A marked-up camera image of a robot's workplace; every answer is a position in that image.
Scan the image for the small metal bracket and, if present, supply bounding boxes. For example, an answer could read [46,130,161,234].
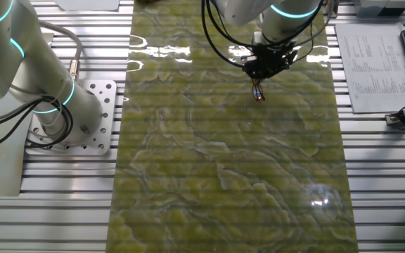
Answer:
[325,0,340,18]

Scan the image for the blank white paper sheet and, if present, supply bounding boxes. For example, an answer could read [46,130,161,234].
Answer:
[53,0,121,11]

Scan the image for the grey box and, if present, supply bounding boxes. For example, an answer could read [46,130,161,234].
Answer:
[353,0,405,18]

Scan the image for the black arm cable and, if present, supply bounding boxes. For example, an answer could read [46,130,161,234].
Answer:
[0,96,75,152]
[200,0,326,68]

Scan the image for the thick grey base cable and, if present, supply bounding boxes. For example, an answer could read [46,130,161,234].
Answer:
[39,20,83,80]

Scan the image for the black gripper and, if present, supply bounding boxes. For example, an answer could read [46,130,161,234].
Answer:
[243,44,297,84]

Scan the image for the brown thin-framed glasses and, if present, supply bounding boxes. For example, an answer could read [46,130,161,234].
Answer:
[251,79,266,103]

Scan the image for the densely printed paper sheet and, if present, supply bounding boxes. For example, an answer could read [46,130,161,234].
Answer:
[335,22,405,114]

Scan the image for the green marble pattern mat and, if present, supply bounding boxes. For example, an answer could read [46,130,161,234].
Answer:
[105,0,360,253]

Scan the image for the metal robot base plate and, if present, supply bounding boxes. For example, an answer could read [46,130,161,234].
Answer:
[25,79,118,156]

